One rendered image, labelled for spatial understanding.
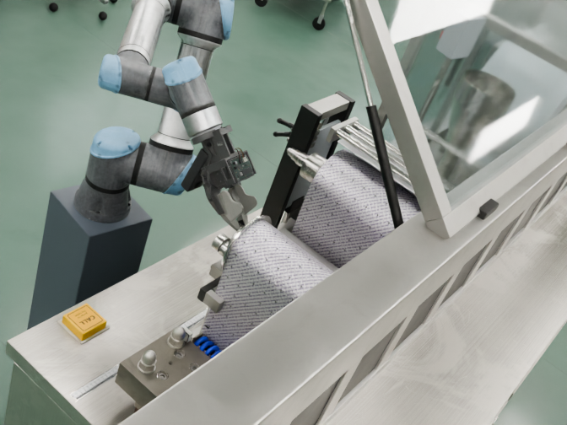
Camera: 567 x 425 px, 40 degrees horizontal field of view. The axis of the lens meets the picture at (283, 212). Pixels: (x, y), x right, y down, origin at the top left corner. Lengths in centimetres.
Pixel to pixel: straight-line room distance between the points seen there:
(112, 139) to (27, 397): 66
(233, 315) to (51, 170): 228
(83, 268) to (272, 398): 139
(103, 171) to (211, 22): 46
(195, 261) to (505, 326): 94
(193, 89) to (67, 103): 275
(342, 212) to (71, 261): 84
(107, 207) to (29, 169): 170
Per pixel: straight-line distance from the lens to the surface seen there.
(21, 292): 314
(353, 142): 164
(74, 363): 174
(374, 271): 96
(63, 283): 222
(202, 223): 365
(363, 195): 161
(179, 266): 201
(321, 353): 83
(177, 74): 155
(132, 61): 166
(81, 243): 208
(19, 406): 184
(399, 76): 106
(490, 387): 125
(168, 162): 198
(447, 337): 128
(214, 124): 154
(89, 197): 207
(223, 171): 153
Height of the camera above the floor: 222
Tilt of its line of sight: 35 degrees down
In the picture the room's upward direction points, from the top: 22 degrees clockwise
